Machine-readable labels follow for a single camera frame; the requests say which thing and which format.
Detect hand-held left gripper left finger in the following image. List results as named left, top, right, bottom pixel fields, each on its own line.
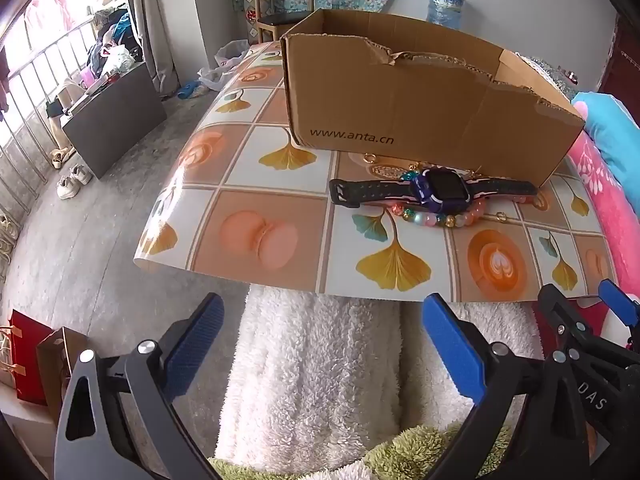
left=54, top=292, right=224, bottom=480

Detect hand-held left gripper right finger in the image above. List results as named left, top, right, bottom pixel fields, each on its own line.
left=422, top=294, right=601, bottom=480

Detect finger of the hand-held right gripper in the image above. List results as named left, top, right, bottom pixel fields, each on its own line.
left=539, top=284, right=601, bottom=361
left=598, top=280, right=640, bottom=341

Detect colourful bead bracelet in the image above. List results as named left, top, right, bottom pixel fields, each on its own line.
left=387, top=170, right=488, bottom=230

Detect black purple smart watch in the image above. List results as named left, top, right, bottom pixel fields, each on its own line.
left=328, top=167, right=538, bottom=213

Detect brown cardboard box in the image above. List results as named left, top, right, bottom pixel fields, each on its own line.
left=280, top=8, right=587, bottom=186

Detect red printed cloth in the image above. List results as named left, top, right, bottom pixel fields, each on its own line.
left=530, top=296, right=640, bottom=356

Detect pink floral blanket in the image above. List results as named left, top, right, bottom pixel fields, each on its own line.
left=567, top=130, right=640, bottom=301

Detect white fluffy blanket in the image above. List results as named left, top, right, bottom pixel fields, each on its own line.
left=215, top=285, right=548, bottom=473

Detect brown paper bag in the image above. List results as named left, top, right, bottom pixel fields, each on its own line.
left=36, top=326, right=90, bottom=426

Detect red paper bag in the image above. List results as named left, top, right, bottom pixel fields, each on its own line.
left=6, top=310, right=55, bottom=406

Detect tile-patterned tablecloth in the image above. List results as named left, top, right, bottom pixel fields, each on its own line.
left=134, top=39, right=628, bottom=306

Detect beige sandals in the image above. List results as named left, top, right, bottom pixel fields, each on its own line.
left=50, top=146, right=77, bottom=169

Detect dark grey cabinet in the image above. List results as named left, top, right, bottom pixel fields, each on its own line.
left=61, top=60, right=168, bottom=180

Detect dark red door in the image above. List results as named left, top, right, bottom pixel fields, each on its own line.
left=597, top=12, right=640, bottom=98

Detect white plastic bag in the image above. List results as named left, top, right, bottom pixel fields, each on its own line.
left=197, top=39, right=249, bottom=92

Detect grey curtain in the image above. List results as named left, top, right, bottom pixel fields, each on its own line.
left=122, top=0, right=182, bottom=98

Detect pile of clothes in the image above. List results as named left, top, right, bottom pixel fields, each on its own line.
left=86, top=4, right=143, bottom=81

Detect metal window railing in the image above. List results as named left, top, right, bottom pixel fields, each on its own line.
left=0, top=10, right=101, bottom=221

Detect wooden chair with black seat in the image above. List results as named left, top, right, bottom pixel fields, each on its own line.
left=249, top=0, right=321, bottom=43

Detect blue water bottle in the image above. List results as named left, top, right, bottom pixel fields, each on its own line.
left=426, top=0, right=467, bottom=29

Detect hanging clothes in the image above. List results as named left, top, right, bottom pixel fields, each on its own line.
left=22, top=0, right=68, bottom=43

